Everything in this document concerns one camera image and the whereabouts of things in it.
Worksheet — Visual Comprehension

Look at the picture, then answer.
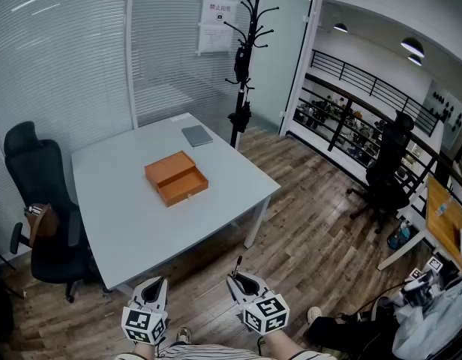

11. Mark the translucent white plastic bag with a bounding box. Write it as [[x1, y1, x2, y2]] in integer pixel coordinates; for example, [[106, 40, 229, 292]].
[[391, 275, 462, 360]]

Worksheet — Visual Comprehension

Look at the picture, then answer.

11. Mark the black coat rack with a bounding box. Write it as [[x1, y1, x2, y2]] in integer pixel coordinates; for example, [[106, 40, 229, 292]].
[[223, 0, 281, 149]]

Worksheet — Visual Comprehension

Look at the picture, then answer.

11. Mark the blue water jug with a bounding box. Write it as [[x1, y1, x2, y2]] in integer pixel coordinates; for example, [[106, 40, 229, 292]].
[[387, 219, 413, 249]]

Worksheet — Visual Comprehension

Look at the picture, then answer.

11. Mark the black hanging bag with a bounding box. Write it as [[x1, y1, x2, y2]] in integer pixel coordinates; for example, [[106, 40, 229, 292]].
[[233, 46, 251, 83]]

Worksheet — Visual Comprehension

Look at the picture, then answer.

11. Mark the person's right forearm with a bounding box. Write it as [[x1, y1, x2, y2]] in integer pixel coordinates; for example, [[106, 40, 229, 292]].
[[263, 329, 308, 356]]

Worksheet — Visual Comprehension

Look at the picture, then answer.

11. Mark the black backpack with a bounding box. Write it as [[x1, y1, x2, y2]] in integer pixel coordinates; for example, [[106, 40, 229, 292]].
[[305, 304, 401, 356]]

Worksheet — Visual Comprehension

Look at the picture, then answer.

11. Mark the person's left forearm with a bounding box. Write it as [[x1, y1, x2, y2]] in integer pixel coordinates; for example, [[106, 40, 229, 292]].
[[133, 341, 158, 358]]

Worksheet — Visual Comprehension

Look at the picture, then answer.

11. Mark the wooden desk with white legs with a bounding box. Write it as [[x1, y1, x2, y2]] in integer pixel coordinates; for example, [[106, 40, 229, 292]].
[[376, 173, 462, 274]]

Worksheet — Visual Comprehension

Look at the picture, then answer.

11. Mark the black mesh office chair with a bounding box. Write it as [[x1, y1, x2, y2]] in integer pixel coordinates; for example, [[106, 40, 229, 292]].
[[0, 237, 26, 343]]

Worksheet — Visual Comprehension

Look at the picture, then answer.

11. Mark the black metal railing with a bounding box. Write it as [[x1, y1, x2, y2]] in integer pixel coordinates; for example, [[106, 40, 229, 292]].
[[311, 49, 443, 138], [290, 72, 462, 217]]

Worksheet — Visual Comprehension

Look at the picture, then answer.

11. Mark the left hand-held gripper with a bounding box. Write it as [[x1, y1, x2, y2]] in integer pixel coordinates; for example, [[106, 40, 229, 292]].
[[121, 275, 169, 347]]

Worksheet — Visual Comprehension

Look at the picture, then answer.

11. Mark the white paper text sheet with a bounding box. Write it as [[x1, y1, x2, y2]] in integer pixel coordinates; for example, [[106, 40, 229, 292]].
[[196, 22, 234, 56]]

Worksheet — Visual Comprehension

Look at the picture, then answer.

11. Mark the orange drawer box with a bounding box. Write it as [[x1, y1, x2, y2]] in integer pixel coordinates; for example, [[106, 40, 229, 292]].
[[143, 150, 209, 209]]

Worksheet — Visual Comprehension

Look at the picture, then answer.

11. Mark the white paper sign with icon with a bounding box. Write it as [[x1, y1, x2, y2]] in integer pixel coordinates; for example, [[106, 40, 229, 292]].
[[200, 0, 239, 25]]

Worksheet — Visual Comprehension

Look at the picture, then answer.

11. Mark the spare hand-held gripper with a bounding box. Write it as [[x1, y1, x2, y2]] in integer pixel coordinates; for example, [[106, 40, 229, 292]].
[[400, 255, 446, 308]]

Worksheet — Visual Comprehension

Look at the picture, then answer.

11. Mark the brown bag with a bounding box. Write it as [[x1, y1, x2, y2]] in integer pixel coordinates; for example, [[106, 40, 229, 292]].
[[27, 203, 60, 248]]

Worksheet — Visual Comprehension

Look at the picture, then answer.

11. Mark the white venetian blind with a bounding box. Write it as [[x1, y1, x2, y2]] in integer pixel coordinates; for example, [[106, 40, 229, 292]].
[[130, 0, 266, 128], [0, 0, 137, 217]]

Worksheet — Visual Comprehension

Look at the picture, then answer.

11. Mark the black office chair with headrest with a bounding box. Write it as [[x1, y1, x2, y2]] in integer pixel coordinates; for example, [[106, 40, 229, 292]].
[[346, 110, 430, 234]]

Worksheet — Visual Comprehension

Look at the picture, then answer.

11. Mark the grey notebook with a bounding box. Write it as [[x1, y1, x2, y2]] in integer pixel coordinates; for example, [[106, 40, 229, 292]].
[[181, 124, 214, 149]]

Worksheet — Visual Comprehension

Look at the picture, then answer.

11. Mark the frosted glass door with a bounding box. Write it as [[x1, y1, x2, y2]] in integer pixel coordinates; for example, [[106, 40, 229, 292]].
[[252, 0, 316, 134]]

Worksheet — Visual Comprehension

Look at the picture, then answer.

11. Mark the person's striped shirt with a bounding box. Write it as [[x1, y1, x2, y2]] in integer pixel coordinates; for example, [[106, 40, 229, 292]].
[[114, 341, 332, 360]]

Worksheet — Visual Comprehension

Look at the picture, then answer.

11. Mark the white table leg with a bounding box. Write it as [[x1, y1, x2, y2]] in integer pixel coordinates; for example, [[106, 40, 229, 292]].
[[243, 196, 272, 249]]

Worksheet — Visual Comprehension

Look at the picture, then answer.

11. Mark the clear plastic bottle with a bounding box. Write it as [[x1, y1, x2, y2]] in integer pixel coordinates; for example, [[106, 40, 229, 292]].
[[436, 196, 454, 218]]

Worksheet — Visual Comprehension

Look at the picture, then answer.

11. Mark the wall panel with black items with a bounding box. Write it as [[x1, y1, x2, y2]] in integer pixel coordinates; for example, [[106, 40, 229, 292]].
[[424, 79, 462, 150]]

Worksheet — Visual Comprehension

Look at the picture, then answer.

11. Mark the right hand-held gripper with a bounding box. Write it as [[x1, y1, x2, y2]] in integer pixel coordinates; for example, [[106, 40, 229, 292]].
[[226, 271, 290, 336]]

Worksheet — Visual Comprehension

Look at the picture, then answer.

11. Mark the black folded umbrella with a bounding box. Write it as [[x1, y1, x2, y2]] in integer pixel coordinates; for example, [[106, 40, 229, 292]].
[[227, 88, 253, 133]]

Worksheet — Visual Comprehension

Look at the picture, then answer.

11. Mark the black high-back office chair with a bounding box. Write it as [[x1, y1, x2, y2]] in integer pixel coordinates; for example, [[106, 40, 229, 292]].
[[4, 121, 113, 304]]

